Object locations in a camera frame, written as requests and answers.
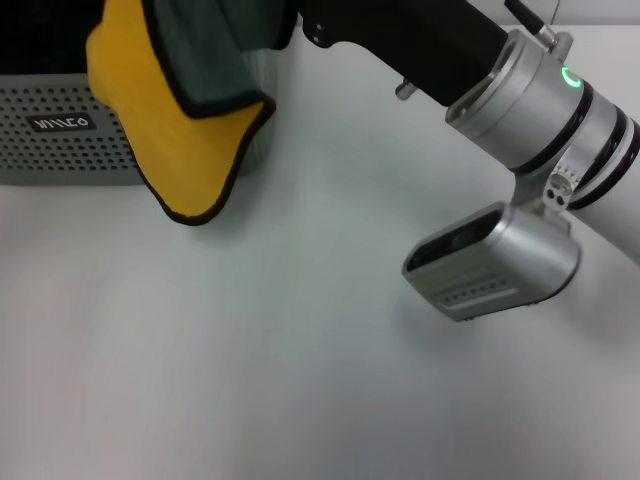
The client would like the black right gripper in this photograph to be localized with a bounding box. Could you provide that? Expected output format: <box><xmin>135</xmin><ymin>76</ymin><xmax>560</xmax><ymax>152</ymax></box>
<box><xmin>299</xmin><ymin>0</ymin><xmax>509</xmax><ymax>107</ymax></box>

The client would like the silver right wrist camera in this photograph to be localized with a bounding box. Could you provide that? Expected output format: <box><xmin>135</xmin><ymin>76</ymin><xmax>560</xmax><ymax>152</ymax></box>
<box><xmin>402</xmin><ymin>202</ymin><xmax>582</xmax><ymax>322</ymax></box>

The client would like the green yellow towel black trim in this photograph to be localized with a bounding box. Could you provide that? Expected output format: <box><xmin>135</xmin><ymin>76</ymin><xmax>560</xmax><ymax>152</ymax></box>
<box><xmin>85</xmin><ymin>0</ymin><xmax>301</xmax><ymax>227</ymax></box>

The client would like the black folded towel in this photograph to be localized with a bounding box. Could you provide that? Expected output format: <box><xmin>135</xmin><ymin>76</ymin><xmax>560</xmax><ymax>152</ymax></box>
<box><xmin>0</xmin><ymin>0</ymin><xmax>104</xmax><ymax>76</ymax></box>

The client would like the grey-green perforated storage box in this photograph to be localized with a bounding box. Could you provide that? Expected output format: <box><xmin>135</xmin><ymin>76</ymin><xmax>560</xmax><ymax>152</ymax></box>
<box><xmin>0</xmin><ymin>49</ymin><xmax>280</xmax><ymax>187</ymax></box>

